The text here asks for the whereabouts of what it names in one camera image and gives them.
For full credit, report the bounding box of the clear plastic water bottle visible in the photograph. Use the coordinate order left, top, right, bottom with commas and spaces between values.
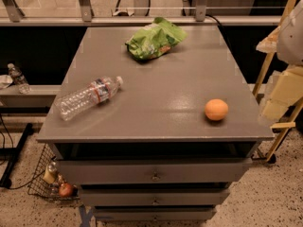
55, 76, 123, 121

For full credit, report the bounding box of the red apple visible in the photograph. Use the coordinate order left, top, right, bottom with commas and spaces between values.
59, 183, 74, 198

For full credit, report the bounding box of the bottom grey drawer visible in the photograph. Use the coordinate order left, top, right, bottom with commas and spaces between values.
93, 208, 216, 221

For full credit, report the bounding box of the grey drawer cabinet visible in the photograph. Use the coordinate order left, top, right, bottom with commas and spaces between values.
39, 26, 273, 210

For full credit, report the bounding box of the grey drawer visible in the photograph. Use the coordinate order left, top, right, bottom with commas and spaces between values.
80, 188, 230, 206
58, 158, 252, 184
93, 208, 216, 221

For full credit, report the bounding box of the small water bottle on ledge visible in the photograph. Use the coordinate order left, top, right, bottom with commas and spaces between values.
8, 63, 30, 94

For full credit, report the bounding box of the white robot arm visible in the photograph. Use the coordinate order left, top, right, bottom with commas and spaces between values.
257, 0, 303, 122

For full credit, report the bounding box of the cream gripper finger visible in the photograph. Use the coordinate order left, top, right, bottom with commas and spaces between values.
256, 26, 280, 53
260, 99, 289, 121

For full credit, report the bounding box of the orange fruit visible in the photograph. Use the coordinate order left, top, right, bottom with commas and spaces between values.
205, 99, 228, 121

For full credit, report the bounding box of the top grey drawer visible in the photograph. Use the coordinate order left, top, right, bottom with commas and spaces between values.
58, 158, 252, 184

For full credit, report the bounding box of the yellow bottle in basket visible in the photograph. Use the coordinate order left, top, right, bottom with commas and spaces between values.
43, 163, 58, 184

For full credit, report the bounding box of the black wire basket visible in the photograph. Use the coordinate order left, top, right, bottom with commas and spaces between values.
27, 145, 79, 201

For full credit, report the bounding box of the middle grey drawer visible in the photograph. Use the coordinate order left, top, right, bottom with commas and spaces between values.
80, 188, 230, 206

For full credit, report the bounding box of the crumpled white wrapper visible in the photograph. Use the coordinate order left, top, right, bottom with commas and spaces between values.
0, 75, 13, 89

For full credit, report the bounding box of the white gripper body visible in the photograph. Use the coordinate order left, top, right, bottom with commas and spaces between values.
270, 65, 303, 106

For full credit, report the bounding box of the green rice chip bag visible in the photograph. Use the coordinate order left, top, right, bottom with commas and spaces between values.
125, 17, 187, 61

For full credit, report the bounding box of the black cable on table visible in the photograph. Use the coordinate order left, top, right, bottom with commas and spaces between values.
205, 13, 233, 49

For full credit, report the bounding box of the black metal floor stand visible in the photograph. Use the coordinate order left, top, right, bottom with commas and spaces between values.
0, 123, 33, 189

